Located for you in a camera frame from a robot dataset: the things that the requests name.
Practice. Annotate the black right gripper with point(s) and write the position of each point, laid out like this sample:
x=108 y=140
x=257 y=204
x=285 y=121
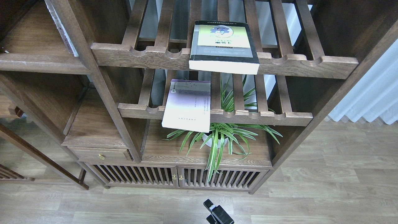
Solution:
x=217 y=214

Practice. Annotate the green black cover book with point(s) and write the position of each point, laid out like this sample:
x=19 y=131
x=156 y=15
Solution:
x=222 y=46

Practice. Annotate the white plant pot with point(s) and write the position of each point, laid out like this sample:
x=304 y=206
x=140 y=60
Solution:
x=209 y=141

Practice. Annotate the green spider plant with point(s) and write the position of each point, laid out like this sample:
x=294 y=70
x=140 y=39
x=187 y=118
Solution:
x=224 y=137

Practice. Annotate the pale purple white book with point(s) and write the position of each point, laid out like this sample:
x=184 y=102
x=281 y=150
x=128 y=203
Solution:
x=188 y=106

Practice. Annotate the dark wooden bookshelf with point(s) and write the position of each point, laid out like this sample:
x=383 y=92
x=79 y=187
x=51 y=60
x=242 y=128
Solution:
x=96 y=75

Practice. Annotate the brass drawer knob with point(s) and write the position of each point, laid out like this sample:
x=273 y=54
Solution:
x=101 y=156

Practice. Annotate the white curtain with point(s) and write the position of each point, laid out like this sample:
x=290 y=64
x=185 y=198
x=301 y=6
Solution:
x=376 y=93

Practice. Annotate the white book spine upright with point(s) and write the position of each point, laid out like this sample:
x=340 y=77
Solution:
x=64 y=35

